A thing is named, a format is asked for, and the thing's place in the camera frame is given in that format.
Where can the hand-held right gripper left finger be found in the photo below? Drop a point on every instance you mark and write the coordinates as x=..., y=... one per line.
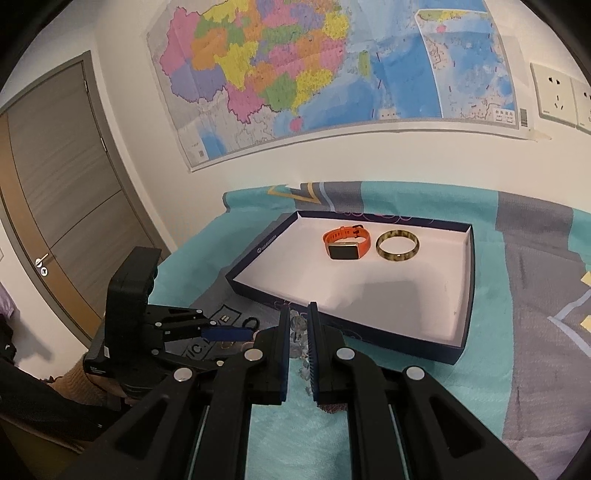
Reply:
x=284, y=355

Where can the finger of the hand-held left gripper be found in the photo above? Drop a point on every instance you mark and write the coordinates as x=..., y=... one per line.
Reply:
x=228, y=334
x=184, y=362

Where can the colourful wall map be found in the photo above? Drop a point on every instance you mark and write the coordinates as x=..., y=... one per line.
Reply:
x=323, y=69

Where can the person's left hand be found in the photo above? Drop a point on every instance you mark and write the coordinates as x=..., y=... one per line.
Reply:
x=108, y=392

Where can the person's left forearm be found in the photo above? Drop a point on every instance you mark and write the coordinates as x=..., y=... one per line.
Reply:
x=71, y=381

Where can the shallow white tray box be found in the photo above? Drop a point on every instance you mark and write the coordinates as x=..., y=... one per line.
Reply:
x=406, y=300

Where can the grey wooden door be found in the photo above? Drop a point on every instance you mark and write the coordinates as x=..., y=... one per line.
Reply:
x=69, y=161

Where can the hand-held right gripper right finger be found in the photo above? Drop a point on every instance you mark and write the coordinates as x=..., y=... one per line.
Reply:
x=314, y=355

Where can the gold patterned bangle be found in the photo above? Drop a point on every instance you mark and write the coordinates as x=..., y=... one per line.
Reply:
x=397, y=256

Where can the white wall socket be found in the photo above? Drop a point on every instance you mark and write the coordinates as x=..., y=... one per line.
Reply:
x=554, y=94
x=582, y=104

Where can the orange smartwatch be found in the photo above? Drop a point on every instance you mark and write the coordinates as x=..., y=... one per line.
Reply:
x=344, y=252

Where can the teal and grey printed blanket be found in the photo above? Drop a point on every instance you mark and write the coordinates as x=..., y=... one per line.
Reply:
x=531, y=323

